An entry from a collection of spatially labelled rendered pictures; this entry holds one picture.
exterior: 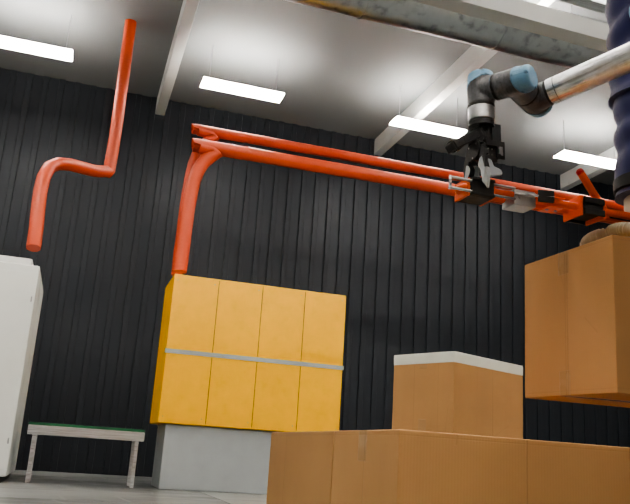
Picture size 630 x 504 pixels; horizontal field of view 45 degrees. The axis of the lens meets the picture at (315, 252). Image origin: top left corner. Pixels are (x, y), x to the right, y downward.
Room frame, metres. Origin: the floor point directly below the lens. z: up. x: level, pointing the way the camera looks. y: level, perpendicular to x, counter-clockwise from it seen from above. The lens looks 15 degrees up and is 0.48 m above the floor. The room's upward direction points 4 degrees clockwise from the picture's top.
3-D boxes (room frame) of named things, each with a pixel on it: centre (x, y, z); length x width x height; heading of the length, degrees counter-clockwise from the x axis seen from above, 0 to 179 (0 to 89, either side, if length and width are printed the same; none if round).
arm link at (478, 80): (1.95, -0.44, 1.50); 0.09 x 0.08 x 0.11; 49
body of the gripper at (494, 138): (1.95, -0.45, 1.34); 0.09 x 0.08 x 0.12; 107
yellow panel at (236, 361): (9.64, 0.74, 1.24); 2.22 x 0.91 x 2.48; 107
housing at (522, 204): (1.99, -0.55, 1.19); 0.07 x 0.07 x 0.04; 18
